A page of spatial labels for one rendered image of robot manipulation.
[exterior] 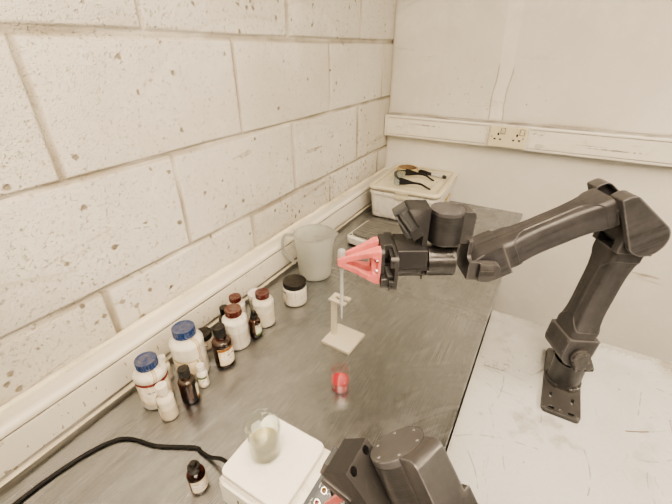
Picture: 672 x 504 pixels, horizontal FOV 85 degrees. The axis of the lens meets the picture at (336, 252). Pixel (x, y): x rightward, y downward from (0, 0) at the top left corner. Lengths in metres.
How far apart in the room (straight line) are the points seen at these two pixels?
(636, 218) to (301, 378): 0.69
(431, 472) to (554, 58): 1.57
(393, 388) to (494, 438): 0.21
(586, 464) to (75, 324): 0.98
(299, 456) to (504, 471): 0.37
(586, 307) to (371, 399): 0.46
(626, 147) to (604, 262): 0.99
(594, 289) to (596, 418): 0.28
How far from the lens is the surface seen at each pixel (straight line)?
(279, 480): 0.65
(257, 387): 0.88
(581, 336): 0.87
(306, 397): 0.84
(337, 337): 0.96
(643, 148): 1.75
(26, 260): 0.80
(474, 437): 0.83
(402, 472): 0.38
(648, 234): 0.77
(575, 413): 0.94
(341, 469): 0.41
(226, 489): 0.69
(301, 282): 1.05
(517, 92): 1.76
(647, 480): 0.92
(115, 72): 0.84
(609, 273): 0.81
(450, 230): 0.62
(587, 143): 1.73
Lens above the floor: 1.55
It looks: 29 degrees down
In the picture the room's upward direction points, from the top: straight up
